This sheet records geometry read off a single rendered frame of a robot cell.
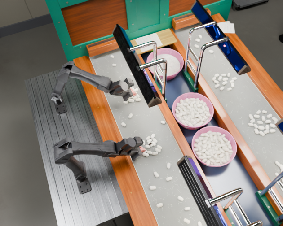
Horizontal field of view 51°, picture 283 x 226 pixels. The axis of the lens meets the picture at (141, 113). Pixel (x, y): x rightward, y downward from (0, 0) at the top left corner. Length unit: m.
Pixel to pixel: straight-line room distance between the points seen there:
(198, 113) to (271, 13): 2.23
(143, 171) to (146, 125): 0.31
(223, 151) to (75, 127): 0.97
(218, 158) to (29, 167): 1.65
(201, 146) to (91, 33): 1.08
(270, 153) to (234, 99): 0.42
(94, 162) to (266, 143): 1.07
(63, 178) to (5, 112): 1.42
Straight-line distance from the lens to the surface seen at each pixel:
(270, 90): 2.17
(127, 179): 1.75
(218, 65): 2.25
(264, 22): 3.82
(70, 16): 2.06
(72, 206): 1.86
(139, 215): 1.69
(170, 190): 1.75
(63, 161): 1.54
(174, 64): 2.22
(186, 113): 1.97
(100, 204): 1.83
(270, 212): 1.86
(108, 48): 2.23
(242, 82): 2.19
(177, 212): 1.72
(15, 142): 2.97
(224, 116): 1.97
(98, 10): 2.09
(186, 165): 1.42
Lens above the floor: 2.41
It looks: 59 degrees down
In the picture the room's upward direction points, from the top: 4 degrees counter-clockwise
